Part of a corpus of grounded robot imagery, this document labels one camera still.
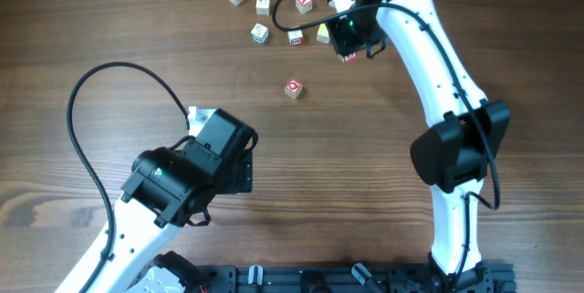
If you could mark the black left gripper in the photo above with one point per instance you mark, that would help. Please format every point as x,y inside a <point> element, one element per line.
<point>246,171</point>

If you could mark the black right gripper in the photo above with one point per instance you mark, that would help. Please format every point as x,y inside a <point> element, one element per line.
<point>345,43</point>

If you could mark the yellow topped wooden block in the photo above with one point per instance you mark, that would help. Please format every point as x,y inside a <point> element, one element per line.
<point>323,34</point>

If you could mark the red Q letter block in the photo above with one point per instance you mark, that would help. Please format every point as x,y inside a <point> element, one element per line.
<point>293,88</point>

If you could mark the white red H block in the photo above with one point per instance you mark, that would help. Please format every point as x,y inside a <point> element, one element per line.
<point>348,58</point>

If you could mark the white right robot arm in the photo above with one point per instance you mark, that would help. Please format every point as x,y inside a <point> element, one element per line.
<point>456,155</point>

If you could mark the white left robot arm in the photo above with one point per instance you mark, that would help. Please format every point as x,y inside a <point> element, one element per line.
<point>166,187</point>

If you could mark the red A letter block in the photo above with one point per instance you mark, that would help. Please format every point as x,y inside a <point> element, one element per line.
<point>304,6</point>

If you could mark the white red Y block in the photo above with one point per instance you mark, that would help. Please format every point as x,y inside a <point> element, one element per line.
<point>295,37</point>

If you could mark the white green Z block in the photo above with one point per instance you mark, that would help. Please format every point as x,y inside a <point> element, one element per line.
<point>259,33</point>

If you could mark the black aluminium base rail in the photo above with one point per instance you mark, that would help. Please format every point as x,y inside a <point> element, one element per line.
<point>394,279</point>

